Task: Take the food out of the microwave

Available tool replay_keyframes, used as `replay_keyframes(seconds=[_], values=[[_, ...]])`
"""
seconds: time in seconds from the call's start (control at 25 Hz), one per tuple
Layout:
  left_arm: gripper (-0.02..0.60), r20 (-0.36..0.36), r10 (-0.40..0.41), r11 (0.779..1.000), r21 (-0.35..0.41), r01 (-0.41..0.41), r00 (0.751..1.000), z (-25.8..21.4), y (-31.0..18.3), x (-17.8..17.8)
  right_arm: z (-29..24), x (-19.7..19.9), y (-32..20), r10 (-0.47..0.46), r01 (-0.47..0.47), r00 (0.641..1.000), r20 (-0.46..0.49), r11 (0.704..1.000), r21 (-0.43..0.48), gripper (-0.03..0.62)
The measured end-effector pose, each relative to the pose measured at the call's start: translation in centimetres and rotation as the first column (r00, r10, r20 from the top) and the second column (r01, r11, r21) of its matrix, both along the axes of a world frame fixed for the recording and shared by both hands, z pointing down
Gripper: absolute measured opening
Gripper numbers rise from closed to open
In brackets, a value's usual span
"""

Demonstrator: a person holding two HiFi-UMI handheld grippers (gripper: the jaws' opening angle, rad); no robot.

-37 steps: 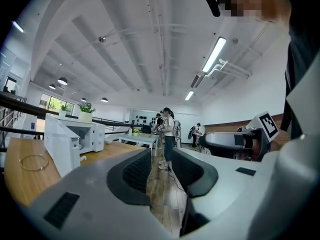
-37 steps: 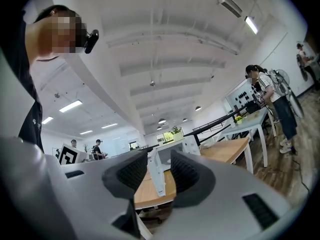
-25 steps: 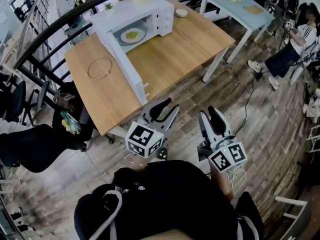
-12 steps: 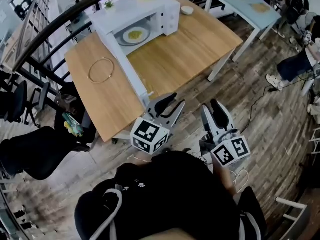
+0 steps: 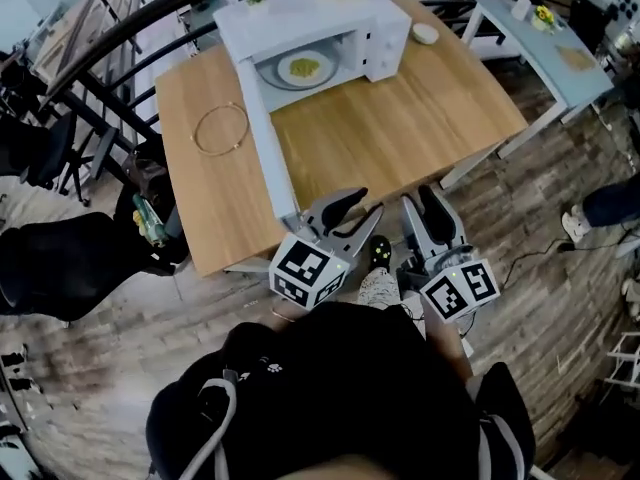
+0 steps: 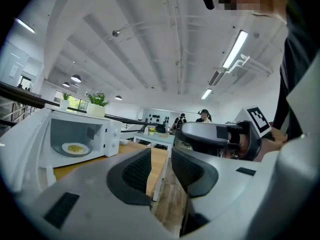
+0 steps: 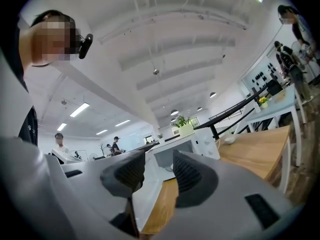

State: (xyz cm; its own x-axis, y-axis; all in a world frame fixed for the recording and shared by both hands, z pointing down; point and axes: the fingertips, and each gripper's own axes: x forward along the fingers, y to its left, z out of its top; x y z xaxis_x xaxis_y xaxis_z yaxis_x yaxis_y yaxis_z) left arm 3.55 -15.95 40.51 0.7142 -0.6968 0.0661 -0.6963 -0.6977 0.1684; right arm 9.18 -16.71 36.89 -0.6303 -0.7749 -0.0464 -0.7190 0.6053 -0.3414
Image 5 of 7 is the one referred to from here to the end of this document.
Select pale blue table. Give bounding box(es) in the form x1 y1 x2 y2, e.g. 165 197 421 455
439 0 615 189

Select woven straw mat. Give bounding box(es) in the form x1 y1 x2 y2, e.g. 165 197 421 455
555 45 597 73

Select wooden table with white legs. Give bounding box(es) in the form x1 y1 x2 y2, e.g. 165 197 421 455
154 0 530 277

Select glass microwave turntable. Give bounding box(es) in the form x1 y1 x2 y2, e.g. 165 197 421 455
257 45 341 92

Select person's black top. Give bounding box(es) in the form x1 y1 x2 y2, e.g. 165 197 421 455
144 301 536 480

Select white microwave oven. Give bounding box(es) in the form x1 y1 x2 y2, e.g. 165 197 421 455
213 0 412 234

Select small white bowl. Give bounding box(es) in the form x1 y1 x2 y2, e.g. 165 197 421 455
411 22 440 46

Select person's right forearm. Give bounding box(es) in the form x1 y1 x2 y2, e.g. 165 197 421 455
424 317 474 384

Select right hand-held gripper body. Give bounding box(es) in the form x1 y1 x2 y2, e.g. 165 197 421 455
397 245 501 324

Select black metal railing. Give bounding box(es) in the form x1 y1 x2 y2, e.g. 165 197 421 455
44 0 596 169

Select yellow flowers in small pot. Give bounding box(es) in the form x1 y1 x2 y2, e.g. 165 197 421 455
530 5 556 32

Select green and yellow toy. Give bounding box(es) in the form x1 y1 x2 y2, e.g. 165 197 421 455
132 192 166 247

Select yellow noodle food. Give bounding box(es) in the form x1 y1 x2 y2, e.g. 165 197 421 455
289 57 321 78

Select black cable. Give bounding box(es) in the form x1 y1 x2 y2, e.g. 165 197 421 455
499 227 640 289

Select person's left forearm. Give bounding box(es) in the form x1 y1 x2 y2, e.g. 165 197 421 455
269 301 307 325

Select person's black shoe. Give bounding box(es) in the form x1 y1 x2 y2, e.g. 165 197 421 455
368 234 393 272

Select white round plate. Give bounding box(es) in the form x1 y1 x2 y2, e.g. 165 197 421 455
276 50 337 88

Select person's patterned trousers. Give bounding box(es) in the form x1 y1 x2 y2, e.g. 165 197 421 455
357 267 401 310

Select brown bag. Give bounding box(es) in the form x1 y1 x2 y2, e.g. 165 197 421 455
122 150 169 204

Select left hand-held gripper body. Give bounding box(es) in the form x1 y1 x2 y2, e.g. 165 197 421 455
268 217 351 312

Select black mesh office chair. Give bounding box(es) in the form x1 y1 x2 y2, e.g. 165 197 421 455
0 137 191 319
0 112 119 209

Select thin gold wire ring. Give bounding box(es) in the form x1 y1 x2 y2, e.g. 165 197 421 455
193 102 250 157

